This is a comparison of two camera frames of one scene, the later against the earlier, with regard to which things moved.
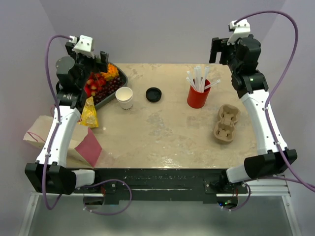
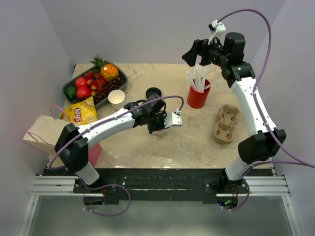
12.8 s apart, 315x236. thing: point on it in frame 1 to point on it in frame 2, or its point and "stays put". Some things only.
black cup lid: (153, 94) stays put
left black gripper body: (86, 65) to (156, 122)
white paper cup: (124, 95) to (159, 132)
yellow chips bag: (89, 117) stays put
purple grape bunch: (111, 85) stays put
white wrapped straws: (197, 81) stays put
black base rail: (162, 184) stays put
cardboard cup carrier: (228, 115) stays put
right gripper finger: (216, 46) to (190, 56)
